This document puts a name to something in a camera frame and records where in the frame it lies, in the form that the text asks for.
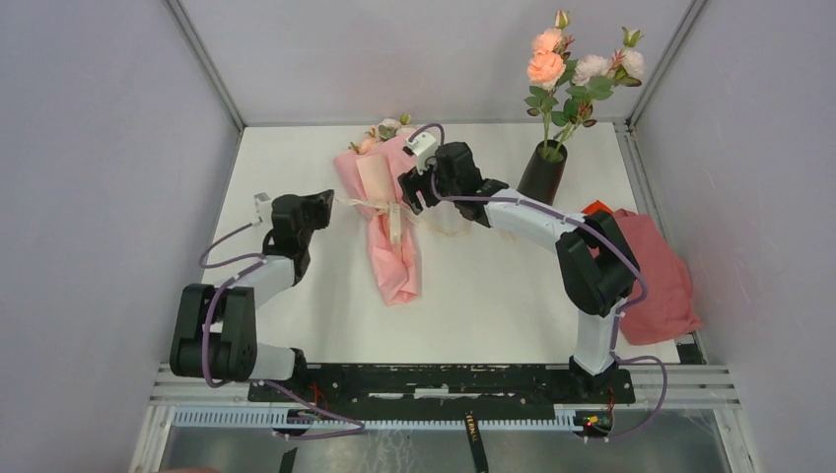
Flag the pink paper bouquet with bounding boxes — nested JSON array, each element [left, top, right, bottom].
[[333, 116, 420, 306]]

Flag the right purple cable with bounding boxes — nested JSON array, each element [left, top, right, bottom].
[[405, 122, 670, 443]]

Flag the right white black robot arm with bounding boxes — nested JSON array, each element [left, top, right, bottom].
[[398, 133, 648, 402]]

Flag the black cylindrical vase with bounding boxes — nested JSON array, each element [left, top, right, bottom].
[[517, 139, 568, 205]]

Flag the black printed strap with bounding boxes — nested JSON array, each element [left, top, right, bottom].
[[463, 411, 490, 473]]

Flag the pink crumpled cloth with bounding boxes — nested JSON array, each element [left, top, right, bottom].
[[613, 209, 704, 346]]

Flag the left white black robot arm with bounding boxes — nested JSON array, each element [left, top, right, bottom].
[[169, 189, 335, 402]]

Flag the white slotted cable duct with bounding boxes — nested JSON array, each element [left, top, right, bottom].
[[171, 405, 583, 434]]

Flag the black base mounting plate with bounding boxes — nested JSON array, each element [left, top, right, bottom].
[[284, 363, 636, 421]]

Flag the peach white artificial roses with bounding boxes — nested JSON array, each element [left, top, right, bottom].
[[524, 10, 646, 163]]

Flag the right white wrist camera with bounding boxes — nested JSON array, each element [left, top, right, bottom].
[[403, 131, 440, 174]]

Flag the orange paper piece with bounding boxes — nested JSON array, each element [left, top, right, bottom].
[[582, 200, 613, 216]]

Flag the cream printed ribbon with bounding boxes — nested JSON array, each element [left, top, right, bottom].
[[336, 197, 470, 246]]

